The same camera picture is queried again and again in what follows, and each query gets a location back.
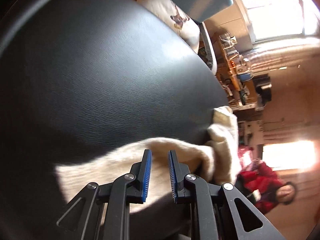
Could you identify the wooden side table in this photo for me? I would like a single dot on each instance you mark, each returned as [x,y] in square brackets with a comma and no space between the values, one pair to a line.
[241,95]

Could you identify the black leather ottoman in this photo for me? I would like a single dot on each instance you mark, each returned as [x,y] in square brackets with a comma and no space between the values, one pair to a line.
[80,79]

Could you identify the patterned window curtain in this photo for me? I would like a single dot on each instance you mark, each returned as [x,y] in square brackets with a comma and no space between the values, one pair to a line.
[282,53]

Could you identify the blue round container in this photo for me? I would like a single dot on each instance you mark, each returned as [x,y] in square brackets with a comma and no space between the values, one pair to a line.
[244,77]

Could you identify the white deer print pillow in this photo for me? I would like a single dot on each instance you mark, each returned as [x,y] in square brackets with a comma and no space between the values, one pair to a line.
[176,19]

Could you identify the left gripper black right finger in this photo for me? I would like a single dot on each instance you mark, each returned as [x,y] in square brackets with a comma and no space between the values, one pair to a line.
[217,212]

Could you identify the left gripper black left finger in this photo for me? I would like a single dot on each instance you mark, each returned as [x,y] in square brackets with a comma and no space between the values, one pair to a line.
[104,210]

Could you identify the person in red jacket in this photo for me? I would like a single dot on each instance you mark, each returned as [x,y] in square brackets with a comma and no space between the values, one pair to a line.
[260,184]

